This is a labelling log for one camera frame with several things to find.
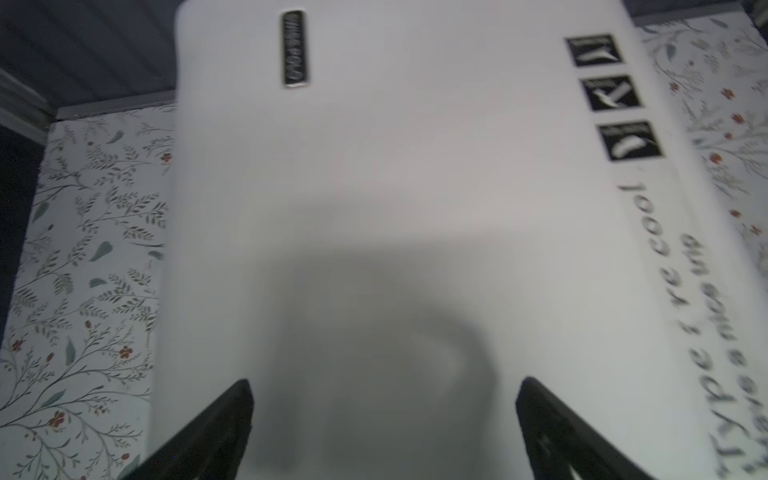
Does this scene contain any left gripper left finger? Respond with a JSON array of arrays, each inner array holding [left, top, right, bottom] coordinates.
[[127, 379, 254, 480]]

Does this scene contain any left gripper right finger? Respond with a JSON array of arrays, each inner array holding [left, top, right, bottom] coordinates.
[[516, 377, 652, 480]]

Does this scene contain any black hard-shell suitcase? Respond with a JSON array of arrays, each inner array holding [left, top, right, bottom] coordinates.
[[149, 1, 767, 479]]

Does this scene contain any floral table cloth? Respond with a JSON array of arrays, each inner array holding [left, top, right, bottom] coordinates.
[[1, 11, 767, 479]]

